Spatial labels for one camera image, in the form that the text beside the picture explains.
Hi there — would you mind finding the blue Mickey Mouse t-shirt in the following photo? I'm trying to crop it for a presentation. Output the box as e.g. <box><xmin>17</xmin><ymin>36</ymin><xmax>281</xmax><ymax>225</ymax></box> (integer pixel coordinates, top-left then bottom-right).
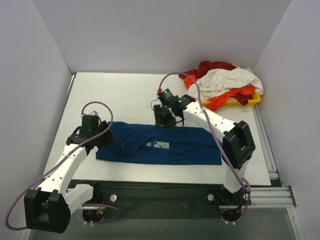
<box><xmin>95</xmin><ymin>121</ymin><xmax>222</xmax><ymax>166</ymax></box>

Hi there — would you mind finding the white t-shirt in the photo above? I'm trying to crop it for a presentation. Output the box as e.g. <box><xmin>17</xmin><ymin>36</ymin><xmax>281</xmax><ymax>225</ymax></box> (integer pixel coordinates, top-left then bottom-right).
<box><xmin>187</xmin><ymin>67</ymin><xmax>264</xmax><ymax>101</ymax></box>

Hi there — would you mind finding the dark red t-shirt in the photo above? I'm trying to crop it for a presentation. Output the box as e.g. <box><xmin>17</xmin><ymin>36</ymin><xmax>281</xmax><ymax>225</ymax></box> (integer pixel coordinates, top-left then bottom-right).
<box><xmin>184</xmin><ymin>60</ymin><xmax>253</xmax><ymax>106</ymax></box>

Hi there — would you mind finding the orange t-shirt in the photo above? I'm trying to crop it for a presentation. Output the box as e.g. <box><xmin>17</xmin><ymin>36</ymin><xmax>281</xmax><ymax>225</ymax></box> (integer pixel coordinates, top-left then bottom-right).
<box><xmin>179</xmin><ymin>71</ymin><xmax>264</xmax><ymax>111</ymax></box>

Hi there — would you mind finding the yellow plastic bin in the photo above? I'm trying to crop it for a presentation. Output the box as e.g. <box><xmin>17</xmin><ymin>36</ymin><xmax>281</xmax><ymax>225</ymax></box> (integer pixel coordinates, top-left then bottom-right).
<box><xmin>202</xmin><ymin>92</ymin><xmax>261</xmax><ymax>112</ymax></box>

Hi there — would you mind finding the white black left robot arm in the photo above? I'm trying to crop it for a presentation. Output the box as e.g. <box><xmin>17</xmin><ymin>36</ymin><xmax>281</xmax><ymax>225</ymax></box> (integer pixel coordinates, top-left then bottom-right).
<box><xmin>23</xmin><ymin>114</ymin><xmax>116</xmax><ymax>234</ymax></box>

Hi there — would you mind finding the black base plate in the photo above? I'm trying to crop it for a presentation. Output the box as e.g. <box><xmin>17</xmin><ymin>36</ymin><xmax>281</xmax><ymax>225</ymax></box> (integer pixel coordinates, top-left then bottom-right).
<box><xmin>71</xmin><ymin>181</ymin><xmax>253</xmax><ymax>221</ymax></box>

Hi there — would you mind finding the aluminium mounting rail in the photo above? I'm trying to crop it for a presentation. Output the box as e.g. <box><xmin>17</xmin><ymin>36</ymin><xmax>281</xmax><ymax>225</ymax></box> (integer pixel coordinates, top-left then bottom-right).
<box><xmin>27</xmin><ymin>186</ymin><xmax>297</xmax><ymax>210</ymax></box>

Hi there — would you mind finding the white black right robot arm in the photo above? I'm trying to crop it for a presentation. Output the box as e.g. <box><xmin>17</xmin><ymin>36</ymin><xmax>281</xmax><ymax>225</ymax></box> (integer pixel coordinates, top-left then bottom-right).
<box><xmin>153</xmin><ymin>89</ymin><xmax>256</xmax><ymax>204</ymax></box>

